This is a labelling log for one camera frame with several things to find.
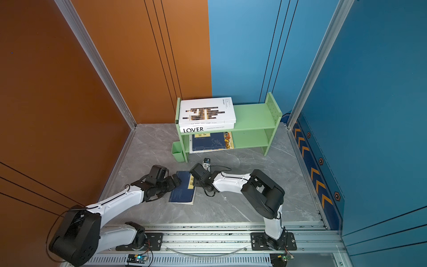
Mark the green desktop shelf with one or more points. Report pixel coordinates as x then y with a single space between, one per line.
255 126

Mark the dark blue book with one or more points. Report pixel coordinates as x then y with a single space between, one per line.
185 192
207 142

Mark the green pen cup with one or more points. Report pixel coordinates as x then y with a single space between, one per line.
178 152

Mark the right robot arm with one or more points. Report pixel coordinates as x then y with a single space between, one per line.
265 196

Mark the aluminium rail frame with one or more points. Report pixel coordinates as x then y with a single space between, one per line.
228 244

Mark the white book brown bars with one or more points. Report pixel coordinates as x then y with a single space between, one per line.
212 110

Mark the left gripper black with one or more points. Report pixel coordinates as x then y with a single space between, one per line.
172 183

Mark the right circuit board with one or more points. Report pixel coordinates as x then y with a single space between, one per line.
280 259

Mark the white LOVER book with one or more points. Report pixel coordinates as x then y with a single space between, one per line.
192 128

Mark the circuit board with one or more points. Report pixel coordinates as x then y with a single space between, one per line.
280 259
137 260

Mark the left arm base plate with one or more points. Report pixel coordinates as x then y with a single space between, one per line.
144 242

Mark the left circuit board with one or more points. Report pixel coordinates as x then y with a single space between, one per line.
137 260

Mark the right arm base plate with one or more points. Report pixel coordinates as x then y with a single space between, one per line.
261 241

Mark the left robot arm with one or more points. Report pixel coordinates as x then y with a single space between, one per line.
83 232

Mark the yellow Chinese history picture book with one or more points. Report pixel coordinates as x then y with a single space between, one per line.
229 143

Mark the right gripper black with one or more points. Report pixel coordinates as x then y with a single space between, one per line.
195 182

